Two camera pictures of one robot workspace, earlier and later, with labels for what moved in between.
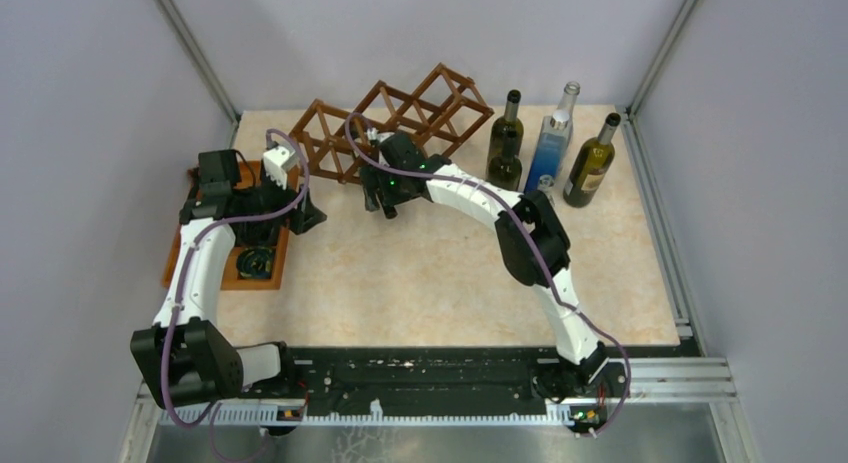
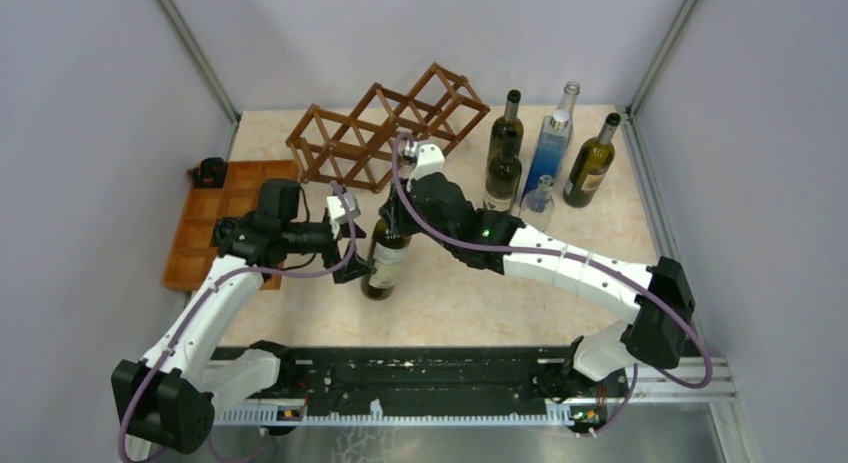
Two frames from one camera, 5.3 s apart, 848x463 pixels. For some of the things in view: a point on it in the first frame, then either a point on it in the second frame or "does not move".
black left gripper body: (295, 223) → (334, 257)
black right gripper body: (389, 184) → (403, 220)
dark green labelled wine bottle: (509, 122) does not move
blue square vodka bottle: (548, 148) does not move
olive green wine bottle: (591, 165) does not move
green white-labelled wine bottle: (506, 170) does not move
